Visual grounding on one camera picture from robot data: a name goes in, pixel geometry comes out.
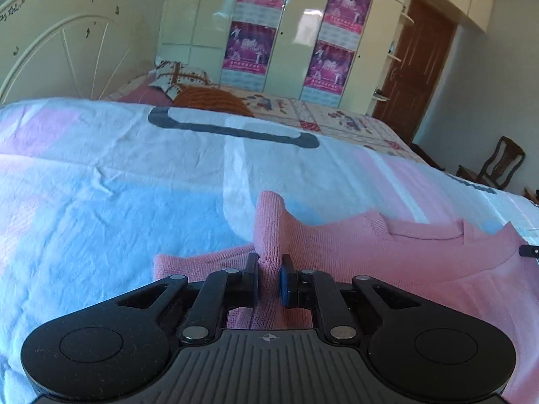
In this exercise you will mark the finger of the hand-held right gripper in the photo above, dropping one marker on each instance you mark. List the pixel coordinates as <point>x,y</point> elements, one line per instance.
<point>530,251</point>

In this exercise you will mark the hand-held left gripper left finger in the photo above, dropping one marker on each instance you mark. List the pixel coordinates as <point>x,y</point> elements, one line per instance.
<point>252,280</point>

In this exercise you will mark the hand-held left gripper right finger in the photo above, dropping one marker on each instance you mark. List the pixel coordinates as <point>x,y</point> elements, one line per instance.
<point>287,282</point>

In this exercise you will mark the pink knit sweater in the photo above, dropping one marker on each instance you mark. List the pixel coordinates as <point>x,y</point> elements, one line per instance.
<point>379,252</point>

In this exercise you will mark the dark wooden chair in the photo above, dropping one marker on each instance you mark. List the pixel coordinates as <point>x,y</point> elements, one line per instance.
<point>501,164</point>

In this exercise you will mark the floral quilt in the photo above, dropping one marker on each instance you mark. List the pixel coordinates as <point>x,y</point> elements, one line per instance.
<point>337,122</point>

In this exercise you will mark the patterned bed with sheet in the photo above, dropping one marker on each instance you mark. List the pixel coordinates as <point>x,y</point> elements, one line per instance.
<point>105,176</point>

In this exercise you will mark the orange brown knit cloth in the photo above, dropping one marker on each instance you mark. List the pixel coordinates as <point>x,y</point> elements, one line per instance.
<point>210,100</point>

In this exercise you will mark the cream corner shelf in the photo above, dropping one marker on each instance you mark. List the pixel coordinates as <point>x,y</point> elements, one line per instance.
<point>406,17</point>
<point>394,57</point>
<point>381,96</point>

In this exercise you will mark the brown wooden door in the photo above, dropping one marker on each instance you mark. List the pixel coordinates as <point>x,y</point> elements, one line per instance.
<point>417,71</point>

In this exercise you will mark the patterned pillow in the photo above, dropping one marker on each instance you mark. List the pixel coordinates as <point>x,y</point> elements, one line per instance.
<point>177,76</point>

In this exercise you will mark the cream glossy wardrobe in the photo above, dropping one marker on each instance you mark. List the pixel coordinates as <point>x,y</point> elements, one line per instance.
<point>294,17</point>

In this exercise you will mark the cream round headboard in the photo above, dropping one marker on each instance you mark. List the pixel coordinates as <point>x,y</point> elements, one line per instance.
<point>63,42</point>

